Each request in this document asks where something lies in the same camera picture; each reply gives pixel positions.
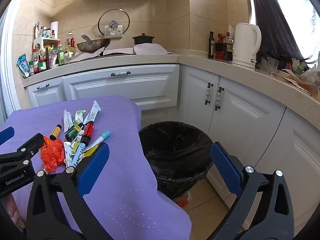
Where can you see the long white sachet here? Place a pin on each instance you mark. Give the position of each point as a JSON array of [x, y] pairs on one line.
[[92, 112]]

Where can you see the red black cylinder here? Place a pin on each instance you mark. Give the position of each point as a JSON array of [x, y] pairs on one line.
[[88, 131]]

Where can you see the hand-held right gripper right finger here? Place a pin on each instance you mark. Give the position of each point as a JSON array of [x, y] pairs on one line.
[[226, 165]]

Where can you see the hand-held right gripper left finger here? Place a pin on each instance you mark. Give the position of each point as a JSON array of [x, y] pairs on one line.
[[93, 167]]

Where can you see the green white sachet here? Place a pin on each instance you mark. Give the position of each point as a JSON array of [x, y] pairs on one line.
[[79, 116]]

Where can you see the white wall lid holder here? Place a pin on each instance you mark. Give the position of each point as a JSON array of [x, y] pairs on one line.
[[119, 33]]

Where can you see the small white cabinet front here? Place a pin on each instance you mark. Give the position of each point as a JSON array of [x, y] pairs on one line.
[[47, 95]]

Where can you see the orange plastic bag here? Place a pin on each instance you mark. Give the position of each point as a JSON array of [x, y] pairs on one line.
[[52, 155]]

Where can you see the short white sachet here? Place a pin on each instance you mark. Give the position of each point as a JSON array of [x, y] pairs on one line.
[[67, 120]]

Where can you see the glass cup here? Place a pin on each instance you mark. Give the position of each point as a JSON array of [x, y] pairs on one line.
[[272, 65]]

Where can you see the white stove cloth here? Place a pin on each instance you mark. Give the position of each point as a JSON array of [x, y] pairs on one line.
[[150, 48], [85, 56]]

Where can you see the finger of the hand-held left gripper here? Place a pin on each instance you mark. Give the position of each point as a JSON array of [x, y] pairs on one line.
[[6, 135], [27, 146]]

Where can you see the red packet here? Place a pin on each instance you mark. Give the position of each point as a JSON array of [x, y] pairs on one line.
[[219, 47]]

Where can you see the narrow white cabinet door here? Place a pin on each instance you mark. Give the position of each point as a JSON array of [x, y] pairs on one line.
[[195, 97]]

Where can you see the person's left hand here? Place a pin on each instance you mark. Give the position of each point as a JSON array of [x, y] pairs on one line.
[[13, 210]]

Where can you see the clear plastic bag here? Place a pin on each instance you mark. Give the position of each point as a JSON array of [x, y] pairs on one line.
[[310, 73]]

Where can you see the glass pot lid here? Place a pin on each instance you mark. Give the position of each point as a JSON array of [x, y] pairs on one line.
[[114, 25]]

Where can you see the black cast iron pot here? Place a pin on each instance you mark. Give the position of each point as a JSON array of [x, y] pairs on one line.
[[143, 40]]

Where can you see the white electric kettle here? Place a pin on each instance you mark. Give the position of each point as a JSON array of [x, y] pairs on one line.
[[243, 45]]

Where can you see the yellow-green white sachet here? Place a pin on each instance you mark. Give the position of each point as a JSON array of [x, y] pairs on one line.
[[68, 150]]

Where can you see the white spice rack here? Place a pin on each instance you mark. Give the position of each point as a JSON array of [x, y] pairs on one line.
[[47, 41]]

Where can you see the wide white drawer front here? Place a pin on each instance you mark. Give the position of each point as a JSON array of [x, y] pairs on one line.
[[120, 87]]

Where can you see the dark oil bottle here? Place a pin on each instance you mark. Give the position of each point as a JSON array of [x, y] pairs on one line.
[[211, 46]]

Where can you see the curved white cabinet door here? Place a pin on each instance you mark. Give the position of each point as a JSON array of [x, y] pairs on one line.
[[300, 160]]

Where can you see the bin with black liner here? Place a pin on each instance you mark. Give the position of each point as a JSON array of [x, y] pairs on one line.
[[175, 150]]

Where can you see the dark curtain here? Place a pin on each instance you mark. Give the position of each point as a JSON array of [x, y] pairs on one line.
[[272, 17]]

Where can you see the brown paper bag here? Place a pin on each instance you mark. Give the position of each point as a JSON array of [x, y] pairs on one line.
[[297, 82]]

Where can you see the green black cylinder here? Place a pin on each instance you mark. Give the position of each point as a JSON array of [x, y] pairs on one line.
[[73, 132]]

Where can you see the yellow black cylinder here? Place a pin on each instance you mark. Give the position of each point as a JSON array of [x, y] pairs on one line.
[[56, 131]]

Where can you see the broad white cabinet door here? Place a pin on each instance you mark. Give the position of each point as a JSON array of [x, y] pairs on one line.
[[247, 120]]

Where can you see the light blue sachet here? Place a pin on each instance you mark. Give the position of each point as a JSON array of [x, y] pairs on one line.
[[78, 153]]

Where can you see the soy sauce bottle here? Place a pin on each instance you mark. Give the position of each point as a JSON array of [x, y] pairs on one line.
[[228, 48]]

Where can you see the bright window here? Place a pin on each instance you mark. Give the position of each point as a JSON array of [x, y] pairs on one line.
[[300, 17]]

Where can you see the purple tablecloth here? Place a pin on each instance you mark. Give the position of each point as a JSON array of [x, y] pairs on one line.
[[120, 180]]

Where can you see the group of condiment bottles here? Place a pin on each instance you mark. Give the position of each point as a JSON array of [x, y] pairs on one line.
[[60, 55]]

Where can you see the blue packets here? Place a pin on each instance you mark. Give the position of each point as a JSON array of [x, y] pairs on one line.
[[23, 66]]

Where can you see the white door frame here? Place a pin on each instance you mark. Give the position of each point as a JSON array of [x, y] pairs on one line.
[[10, 80]]

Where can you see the steel wok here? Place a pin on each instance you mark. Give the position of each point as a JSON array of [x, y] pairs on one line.
[[92, 45]]

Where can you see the paper towel roll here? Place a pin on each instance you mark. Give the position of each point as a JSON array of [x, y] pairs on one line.
[[54, 30]]

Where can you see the yellow sachet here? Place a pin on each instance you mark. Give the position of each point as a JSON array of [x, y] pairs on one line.
[[90, 152]]

